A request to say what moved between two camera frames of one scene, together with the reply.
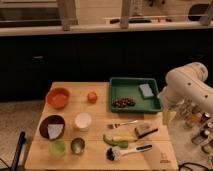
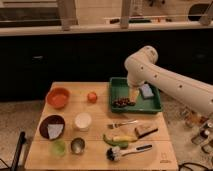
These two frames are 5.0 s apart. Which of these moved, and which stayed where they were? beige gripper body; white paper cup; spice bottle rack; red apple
Moved: beige gripper body
Stayed: white paper cup; spice bottle rack; red apple
